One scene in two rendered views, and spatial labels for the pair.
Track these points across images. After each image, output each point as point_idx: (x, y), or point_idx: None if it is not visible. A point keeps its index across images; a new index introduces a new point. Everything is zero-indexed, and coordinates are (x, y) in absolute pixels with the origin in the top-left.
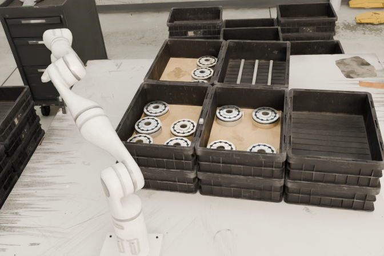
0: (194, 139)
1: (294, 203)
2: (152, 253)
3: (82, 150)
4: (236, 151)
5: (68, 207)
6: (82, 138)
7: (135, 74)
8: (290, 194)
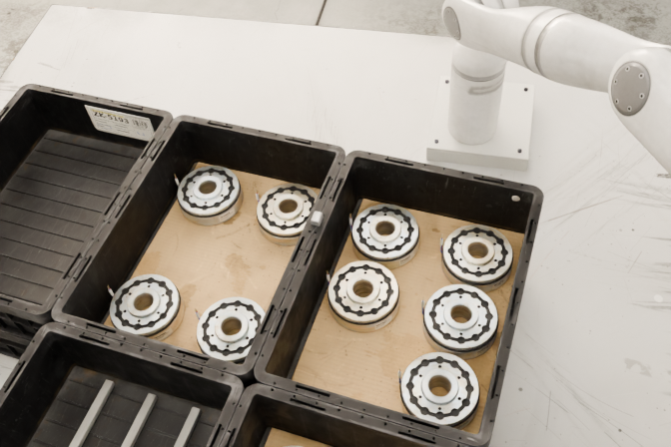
0: (341, 173)
1: None
2: (442, 117)
3: (668, 423)
4: (263, 133)
5: (632, 243)
6: None
7: None
8: None
